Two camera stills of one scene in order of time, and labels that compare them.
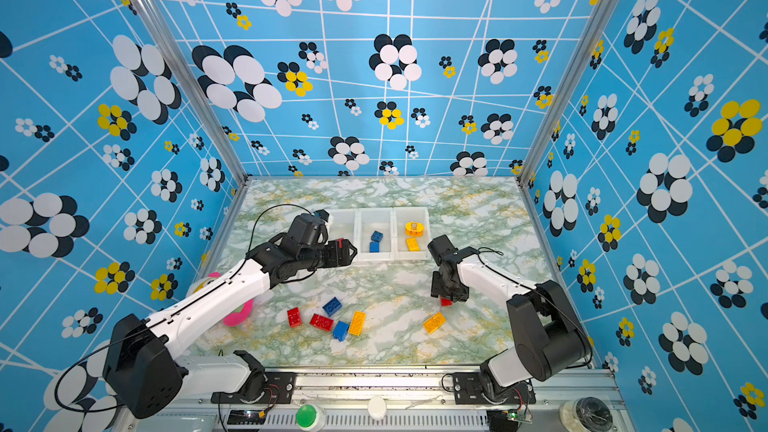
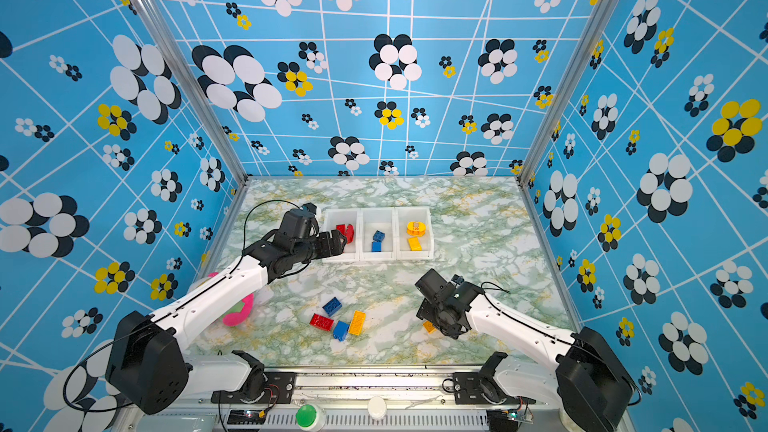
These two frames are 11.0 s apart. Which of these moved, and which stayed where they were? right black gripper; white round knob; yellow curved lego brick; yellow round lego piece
Moved: right black gripper
Stayed: white round knob; yellow curved lego brick; yellow round lego piece
